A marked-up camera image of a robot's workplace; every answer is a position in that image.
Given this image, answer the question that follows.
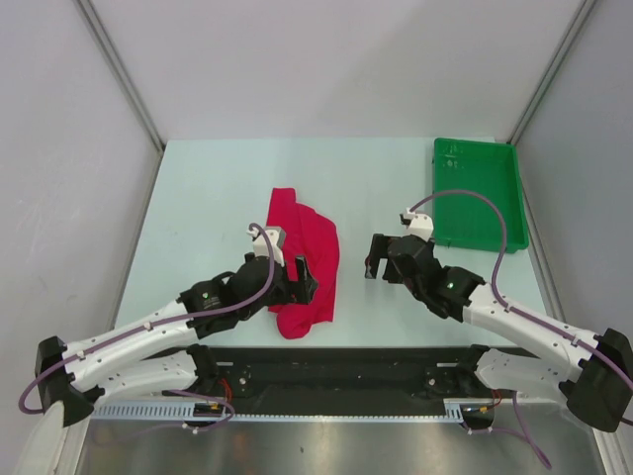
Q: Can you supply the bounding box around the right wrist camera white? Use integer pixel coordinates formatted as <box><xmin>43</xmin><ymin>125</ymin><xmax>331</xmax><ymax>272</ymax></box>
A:
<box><xmin>400</xmin><ymin>208</ymin><xmax>434</xmax><ymax>241</ymax></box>

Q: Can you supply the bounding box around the aluminium corner post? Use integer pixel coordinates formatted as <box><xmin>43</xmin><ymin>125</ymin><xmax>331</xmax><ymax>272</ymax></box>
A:
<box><xmin>505</xmin><ymin>0</ymin><xmax>600</xmax><ymax>145</ymax></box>
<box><xmin>72</xmin><ymin>0</ymin><xmax>166</xmax><ymax>155</ymax></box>

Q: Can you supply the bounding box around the right aluminium corner post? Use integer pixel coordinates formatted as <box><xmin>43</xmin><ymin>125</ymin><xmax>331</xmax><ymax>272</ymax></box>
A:
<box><xmin>505</xmin><ymin>0</ymin><xmax>600</xmax><ymax>145</ymax></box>

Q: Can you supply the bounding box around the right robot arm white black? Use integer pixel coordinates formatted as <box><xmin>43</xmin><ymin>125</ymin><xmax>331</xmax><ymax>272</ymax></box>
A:
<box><xmin>365</xmin><ymin>234</ymin><xmax>632</xmax><ymax>432</ymax></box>

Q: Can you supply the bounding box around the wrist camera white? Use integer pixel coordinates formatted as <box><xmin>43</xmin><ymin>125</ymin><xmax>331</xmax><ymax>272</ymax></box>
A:
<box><xmin>247</xmin><ymin>226</ymin><xmax>286</xmax><ymax>267</ymax></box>
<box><xmin>400</xmin><ymin>208</ymin><xmax>434</xmax><ymax>241</ymax></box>

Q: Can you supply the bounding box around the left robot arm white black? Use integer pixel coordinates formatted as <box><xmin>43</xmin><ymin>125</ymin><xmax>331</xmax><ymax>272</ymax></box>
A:
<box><xmin>35</xmin><ymin>253</ymin><xmax>318</xmax><ymax>427</ymax></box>

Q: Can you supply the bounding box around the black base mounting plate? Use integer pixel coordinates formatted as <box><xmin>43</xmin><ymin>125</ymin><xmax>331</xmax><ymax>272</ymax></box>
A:
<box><xmin>185</xmin><ymin>344</ymin><xmax>511</xmax><ymax>402</ymax></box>

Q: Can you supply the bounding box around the green plastic tray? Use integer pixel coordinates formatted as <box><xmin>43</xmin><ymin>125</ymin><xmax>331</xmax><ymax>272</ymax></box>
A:
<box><xmin>433</xmin><ymin>138</ymin><xmax>529</xmax><ymax>253</ymax></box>

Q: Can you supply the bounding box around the slotted cable duct grey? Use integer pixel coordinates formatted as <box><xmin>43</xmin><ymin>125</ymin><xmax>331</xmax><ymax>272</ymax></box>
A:
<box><xmin>92</xmin><ymin>398</ymin><xmax>464</xmax><ymax>424</ymax></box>

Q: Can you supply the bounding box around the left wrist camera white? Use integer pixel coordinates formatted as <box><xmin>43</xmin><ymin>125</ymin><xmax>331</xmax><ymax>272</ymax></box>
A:
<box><xmin>247</xmin><ymin>226</ymin><xmax>286</xmax><ymax>267</ymax></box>

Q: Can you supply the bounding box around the left aluminium corner post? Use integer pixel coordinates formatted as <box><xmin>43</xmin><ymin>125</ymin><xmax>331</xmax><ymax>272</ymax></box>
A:
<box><xmin>72</xmin><ymin>0</ymin><xmax>166</xmax><ymax>155</ymax></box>

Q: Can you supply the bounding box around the red t-shirt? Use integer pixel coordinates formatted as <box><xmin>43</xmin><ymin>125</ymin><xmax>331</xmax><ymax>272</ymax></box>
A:
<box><xmin>266</xmin><ymin>188</ymin><xmax>340</xmax><ymax>339</ymax></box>

